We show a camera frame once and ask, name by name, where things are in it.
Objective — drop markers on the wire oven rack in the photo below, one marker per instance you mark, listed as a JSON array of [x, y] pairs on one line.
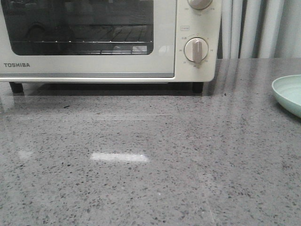
[[85, 40]]

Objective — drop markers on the glass oven door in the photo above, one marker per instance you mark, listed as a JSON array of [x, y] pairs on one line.
[[18, 16]]

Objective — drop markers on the grey pleated curtain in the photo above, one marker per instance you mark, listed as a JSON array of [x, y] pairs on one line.
[[260, 29]]

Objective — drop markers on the cream Toshiba toaster oven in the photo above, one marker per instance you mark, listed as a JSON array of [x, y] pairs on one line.
[[190, 23]]

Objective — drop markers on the beige temperature knob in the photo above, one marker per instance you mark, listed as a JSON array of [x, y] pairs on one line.
[[199, 4]]

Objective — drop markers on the beige timer knob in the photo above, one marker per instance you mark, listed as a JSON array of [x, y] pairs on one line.
[[196, 50]]

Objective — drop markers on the light green round plate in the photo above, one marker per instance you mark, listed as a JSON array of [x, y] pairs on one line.
[[287, 92]]

